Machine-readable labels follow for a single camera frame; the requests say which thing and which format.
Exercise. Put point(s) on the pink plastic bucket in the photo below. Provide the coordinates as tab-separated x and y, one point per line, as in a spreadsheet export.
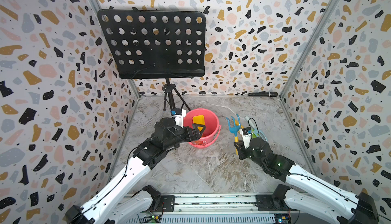
213	127

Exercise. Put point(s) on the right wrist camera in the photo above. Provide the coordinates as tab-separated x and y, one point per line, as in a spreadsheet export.
246	133

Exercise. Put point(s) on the light blue toy rake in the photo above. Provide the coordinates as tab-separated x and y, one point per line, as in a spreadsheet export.
252	123

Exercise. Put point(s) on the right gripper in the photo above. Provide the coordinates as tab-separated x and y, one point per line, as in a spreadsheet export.
241	150

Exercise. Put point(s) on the black microphone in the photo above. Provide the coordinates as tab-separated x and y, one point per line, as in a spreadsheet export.
263	94

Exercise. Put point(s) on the right circuit board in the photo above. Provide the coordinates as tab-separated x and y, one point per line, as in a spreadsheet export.
282	219

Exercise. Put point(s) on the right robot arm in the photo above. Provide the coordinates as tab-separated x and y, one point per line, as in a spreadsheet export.
300	190

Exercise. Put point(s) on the yellow toy shovel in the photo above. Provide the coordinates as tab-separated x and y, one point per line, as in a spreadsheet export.
199	119

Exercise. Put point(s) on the black perforated music stand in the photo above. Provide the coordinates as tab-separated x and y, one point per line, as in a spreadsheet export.
156	44

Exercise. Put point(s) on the green trowel yellow handle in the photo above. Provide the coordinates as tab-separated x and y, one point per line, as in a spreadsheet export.
255	134

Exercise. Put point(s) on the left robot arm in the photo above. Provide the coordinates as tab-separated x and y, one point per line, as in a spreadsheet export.
107	206

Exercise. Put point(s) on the circuit board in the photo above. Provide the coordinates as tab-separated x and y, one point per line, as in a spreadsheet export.
150	219
282	219

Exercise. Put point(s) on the teal rake yellow handle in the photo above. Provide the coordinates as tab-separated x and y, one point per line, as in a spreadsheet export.
234	127

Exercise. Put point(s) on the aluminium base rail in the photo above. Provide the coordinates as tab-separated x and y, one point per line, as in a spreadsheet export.
220	209

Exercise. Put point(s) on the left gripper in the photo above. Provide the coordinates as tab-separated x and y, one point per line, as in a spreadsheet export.
196	136

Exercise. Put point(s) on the left circuit board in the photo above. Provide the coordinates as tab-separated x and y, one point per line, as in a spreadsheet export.
150	219

